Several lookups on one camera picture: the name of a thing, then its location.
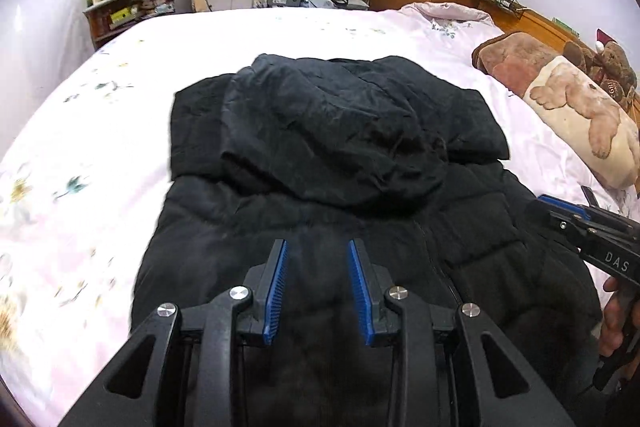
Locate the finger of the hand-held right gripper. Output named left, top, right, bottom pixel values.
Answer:
left=525, top=201, right=591, bottom=253
left=539, top=194, right=640, bottom=240

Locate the bed with pink floral sheet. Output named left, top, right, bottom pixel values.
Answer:
left=0, top=2, right=640, bottom=427

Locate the bear print pillow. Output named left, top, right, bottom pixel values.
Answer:
left=522, top=56, right=640, bottom=192

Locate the brown teddy bear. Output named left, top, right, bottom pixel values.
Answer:
left=592, top=41, right=640, bottom=112

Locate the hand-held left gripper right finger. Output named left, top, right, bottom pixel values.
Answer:
left=347, top=239, right=576, bottom=427

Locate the wooden shelf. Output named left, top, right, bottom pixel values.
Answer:
left=82, top=0, right=193, bottom=52

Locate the brown pink pillow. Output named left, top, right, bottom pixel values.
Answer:
left=471, top=32, right=561, bottom=98

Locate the person's right hand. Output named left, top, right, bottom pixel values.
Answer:
left=599, top=276, right=632, bottom=358

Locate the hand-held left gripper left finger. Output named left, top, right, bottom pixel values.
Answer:
left=57, top=239, right=290, bottom=427

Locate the wooden headboard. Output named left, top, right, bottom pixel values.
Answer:
left=495, top=4, right=601, bottom=52

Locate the black puffer jacket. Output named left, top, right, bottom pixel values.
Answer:
left=131, top=53, right=603, bottom=427

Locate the dark brown plush toy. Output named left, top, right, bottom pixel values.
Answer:
left=562, top=39, right=601, bottom=72

